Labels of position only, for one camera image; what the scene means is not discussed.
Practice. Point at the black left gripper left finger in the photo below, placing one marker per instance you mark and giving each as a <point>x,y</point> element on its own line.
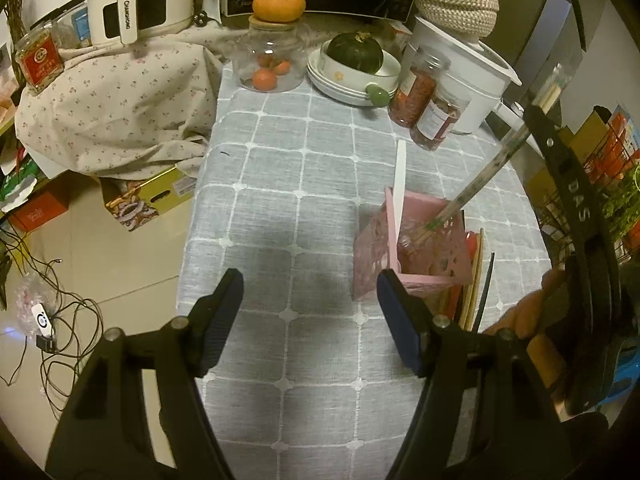
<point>211,320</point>

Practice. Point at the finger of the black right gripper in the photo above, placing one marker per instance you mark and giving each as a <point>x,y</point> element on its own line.
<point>583,316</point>

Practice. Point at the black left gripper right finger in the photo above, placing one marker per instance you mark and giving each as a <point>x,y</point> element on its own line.
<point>409,322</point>

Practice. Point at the red chopstick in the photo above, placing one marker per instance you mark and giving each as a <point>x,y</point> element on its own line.
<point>455,293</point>

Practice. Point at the black chopstick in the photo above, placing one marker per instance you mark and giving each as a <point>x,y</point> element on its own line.
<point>484,296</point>

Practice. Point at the wooden chopstick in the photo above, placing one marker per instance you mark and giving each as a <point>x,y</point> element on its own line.
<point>471,291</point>

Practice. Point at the chopsticks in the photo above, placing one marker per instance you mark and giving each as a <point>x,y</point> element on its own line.
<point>500,159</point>

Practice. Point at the person's right hand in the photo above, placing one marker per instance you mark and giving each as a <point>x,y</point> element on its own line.
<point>524,321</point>

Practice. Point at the blue plastic stool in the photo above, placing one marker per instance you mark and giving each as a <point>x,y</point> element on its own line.
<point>625,375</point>

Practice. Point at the pink perforated utensil holder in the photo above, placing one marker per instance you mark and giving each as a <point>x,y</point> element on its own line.
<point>425,272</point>

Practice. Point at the grey checked tablecloth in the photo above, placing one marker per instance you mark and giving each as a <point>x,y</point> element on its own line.
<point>310,385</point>

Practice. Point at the yellow cardboard box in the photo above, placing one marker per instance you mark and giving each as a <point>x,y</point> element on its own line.
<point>135,203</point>

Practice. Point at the short red spice jar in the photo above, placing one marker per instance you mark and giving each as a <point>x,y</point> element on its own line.
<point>441,114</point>

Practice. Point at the floral white cloth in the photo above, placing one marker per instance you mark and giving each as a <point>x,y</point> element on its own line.
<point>130,113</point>

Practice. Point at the white stacked bowls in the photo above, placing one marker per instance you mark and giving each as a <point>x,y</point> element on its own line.
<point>350,86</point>

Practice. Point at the tall red spice jar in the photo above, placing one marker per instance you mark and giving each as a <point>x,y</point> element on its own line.
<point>416,85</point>

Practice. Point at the white electric pot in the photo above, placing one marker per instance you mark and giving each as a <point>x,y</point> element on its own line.
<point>478,74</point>

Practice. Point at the clear glass jar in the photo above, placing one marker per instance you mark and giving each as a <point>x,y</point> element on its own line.
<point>270,57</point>

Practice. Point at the dark green squash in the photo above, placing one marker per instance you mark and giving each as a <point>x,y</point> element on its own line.
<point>357,50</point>

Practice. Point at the stainless steel refrigerator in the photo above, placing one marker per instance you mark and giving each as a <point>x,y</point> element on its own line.
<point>535,35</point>

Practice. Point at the red label jar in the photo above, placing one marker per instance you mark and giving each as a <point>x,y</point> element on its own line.
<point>38,57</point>

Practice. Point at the large orange on jar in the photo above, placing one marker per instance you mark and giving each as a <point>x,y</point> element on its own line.
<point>278,11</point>

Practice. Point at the woven rope basket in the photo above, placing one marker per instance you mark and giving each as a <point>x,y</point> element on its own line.
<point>475,18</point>

